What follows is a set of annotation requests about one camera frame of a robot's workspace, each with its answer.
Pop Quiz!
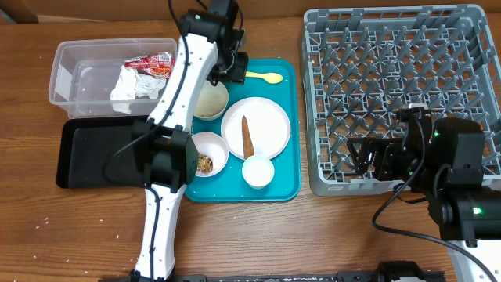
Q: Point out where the cream green bowl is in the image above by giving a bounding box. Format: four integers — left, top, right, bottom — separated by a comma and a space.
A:
194, 81, 229, 121

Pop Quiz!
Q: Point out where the red snack wrapper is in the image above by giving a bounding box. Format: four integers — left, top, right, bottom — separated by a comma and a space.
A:
124, 52, 175, 78

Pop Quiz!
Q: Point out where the brown carrot stick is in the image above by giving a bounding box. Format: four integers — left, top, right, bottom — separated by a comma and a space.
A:
242, 116, 254, 160

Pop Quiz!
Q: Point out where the pink bowl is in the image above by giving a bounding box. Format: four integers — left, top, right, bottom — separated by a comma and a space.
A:
193, 132, 229, 177

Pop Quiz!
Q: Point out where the brown food scrap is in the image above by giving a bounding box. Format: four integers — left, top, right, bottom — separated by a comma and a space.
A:
197, 154, 213, 174

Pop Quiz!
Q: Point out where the white napkin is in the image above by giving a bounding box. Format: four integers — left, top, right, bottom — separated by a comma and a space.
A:
110, 66, 167, 114

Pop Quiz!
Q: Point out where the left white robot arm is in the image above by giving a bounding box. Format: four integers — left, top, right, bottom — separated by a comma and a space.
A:
131, 1, 249, 281

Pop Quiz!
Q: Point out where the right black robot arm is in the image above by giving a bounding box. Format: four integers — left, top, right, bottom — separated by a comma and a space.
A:
347, 114, 500, 281

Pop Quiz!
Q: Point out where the grey dishwasher rack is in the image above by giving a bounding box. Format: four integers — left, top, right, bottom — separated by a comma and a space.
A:
300, 5, 500, 196

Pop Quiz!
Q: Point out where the black waste tray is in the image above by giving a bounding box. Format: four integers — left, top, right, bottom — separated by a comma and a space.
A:
56, 116, 172, 189

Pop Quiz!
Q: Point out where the yellow plastic spoon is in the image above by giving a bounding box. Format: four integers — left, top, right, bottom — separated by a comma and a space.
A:
246, 71, 283, 85

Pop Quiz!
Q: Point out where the teal plastic tray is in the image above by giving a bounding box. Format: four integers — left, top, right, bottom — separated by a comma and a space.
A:
185, 59, 301, 203

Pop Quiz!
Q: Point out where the large white plate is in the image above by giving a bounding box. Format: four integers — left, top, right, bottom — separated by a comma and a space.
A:
221, 97, 291, 159

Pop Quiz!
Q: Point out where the small white cup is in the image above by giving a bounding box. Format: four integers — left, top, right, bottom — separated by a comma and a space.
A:
242, 155, 275, 190

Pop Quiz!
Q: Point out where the clear plastic bin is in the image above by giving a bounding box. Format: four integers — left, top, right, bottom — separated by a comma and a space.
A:
49, 38, 177, 118

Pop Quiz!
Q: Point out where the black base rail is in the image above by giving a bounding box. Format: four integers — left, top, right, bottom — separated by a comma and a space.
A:
167, 260, 446, 282

